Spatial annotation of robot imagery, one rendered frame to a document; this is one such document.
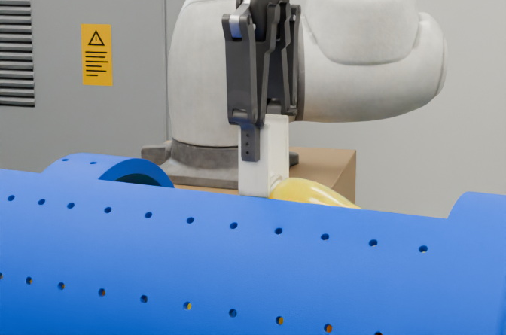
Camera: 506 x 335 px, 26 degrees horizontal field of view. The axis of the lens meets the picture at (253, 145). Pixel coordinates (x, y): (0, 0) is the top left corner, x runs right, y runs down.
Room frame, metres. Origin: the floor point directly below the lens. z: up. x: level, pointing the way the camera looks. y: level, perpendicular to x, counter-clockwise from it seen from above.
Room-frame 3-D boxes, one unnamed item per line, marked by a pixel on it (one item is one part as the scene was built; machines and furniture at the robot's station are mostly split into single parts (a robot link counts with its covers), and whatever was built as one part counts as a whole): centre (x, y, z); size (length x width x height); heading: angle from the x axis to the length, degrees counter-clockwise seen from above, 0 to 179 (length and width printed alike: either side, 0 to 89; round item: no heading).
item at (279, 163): (1.03, -0.02, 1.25); 0.03 x 0.01 x 0.07; 66
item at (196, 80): (1.57, 0.03, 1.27); 0.18 x 0.16 x 0.22; 92
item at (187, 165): (1.58, 0.06, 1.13); 0.22 x 0.18 x 0.06; 71
